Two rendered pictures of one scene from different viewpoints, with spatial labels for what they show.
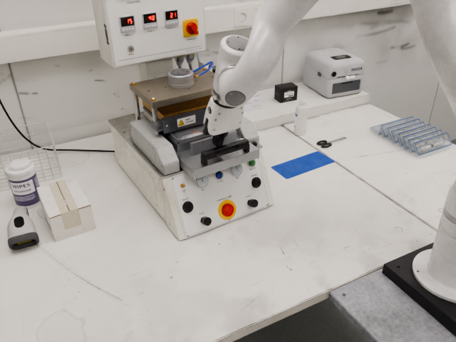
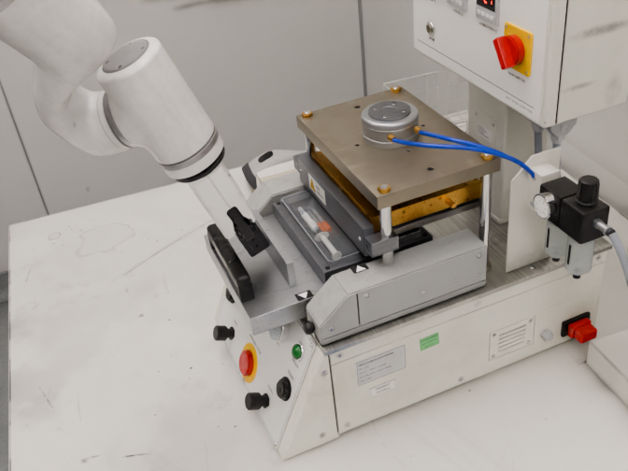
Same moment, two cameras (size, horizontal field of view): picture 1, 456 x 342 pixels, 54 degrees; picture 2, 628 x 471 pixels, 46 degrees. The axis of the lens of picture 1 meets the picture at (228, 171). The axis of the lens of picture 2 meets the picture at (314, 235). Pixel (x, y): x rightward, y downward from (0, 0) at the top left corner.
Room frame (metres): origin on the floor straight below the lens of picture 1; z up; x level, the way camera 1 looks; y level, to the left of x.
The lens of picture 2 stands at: (1.38, -0.79, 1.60)
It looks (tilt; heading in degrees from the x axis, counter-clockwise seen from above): 35 degrees down; 102
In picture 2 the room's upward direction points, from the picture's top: 7 degrees counter-clockwise
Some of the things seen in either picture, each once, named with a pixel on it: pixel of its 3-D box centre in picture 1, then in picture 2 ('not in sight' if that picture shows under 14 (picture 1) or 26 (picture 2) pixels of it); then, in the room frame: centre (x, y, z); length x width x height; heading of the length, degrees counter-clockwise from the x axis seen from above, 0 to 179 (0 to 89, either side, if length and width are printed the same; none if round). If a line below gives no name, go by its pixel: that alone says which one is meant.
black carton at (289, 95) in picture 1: (286, 92); not in sight; (1.93, -0.27, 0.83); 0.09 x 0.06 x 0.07; 113
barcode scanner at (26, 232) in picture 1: (20, 222); (287, 164); (1.04, 0.62, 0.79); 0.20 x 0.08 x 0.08; 27
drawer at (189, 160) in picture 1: (202, 138); (320, 241); (1.20, 0.08, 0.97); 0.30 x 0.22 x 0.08; 31
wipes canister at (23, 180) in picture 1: (24, 183); not in sight; (1.20, 0.65, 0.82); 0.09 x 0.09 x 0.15
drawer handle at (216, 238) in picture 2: (225, 151); (229, 260); (1.09, 0.01, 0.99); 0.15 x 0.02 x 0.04; 121
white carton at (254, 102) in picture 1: (232, 101); not in sight; (1.83, -0.02, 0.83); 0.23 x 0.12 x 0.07; 121
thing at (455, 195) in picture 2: (184, 96); (393, 164); (1.31, 0.13, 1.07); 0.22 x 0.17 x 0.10; 121
